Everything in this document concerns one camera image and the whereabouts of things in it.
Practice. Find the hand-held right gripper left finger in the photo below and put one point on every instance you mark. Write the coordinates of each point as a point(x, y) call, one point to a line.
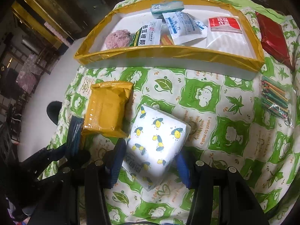
point(116, 164)

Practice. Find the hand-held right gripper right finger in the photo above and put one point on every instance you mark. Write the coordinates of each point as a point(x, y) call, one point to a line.
point(182, 168)

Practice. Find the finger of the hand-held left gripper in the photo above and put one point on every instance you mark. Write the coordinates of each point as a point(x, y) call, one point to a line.
point(46, 154)
point(82, 155)

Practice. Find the dark blue packet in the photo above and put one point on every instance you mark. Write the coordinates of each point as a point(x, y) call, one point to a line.
point(73, 131)

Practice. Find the lemon print tissue pack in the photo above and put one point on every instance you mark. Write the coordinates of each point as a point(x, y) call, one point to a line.
point(157, 140)

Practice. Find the white box with yellow rim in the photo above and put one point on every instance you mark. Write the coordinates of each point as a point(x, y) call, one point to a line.
point(164, 52)

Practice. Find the pink plush toy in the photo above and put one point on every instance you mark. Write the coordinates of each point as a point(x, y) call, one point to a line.
point(117, 38)

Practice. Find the white and green packet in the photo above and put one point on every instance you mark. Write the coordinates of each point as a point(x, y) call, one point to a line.
point(145, 36)

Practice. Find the white packet with blue print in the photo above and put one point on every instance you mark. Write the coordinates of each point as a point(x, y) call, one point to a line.
point(182, 28)

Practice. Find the blue cartoon tissue pack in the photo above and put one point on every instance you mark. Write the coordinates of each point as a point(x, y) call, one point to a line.
point(166, 8)

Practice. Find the black round object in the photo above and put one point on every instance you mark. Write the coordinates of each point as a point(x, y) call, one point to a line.
point(54, 112)

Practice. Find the yellow packet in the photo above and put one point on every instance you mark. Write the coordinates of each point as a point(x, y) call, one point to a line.
point(105, 107)

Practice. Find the marble top table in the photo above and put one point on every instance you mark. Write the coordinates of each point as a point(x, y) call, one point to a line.
point(30, 75)

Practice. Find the large bag of coloured sticks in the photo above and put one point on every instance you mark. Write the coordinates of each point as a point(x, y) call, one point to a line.
point(276, 100)

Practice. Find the small bag of coloured sticks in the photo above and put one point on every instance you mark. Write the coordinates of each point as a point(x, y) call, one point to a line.
point(167, 39)

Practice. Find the white packet with red label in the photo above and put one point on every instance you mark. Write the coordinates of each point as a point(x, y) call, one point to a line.
point(225, 32)

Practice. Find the wooden glass door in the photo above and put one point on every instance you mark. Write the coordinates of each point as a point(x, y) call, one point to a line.
point(42, 9)

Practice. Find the dark red packet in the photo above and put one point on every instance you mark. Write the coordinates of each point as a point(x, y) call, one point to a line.
point(274, 39)

